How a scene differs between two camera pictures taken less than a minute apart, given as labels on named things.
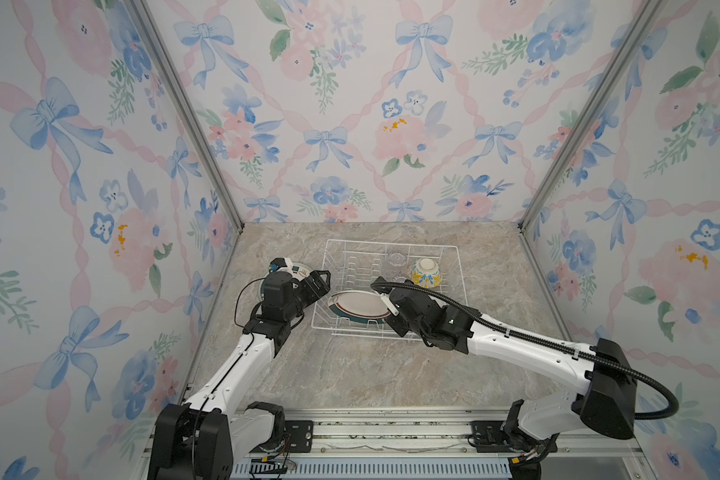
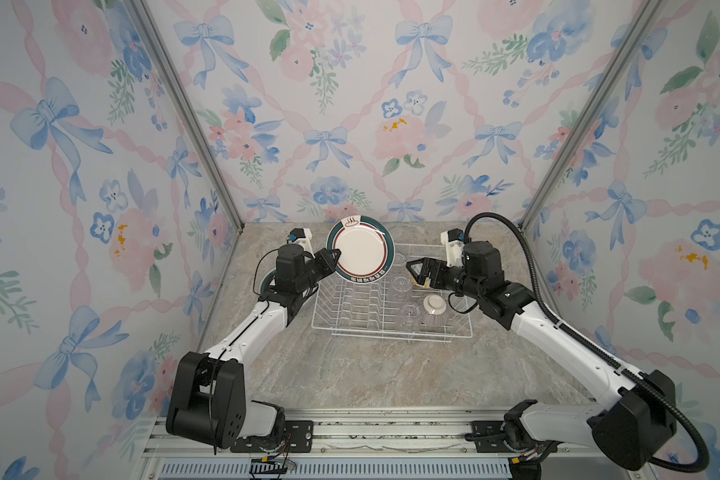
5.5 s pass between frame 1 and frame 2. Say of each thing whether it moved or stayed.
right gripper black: moved
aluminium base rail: stayed
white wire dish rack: stayed
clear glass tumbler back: stayed
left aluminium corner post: stayed
